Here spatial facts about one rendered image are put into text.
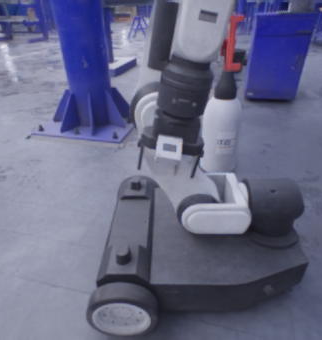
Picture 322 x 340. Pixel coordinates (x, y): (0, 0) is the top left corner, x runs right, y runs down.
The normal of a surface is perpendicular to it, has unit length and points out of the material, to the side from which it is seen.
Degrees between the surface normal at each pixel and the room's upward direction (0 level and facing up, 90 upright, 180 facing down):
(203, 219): 90
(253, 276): 0
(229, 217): 90
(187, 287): 90
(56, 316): 0
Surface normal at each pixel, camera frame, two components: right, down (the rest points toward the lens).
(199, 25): -0.02, 0.54
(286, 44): -0.25, 0.52
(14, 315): -0.02, -0.84
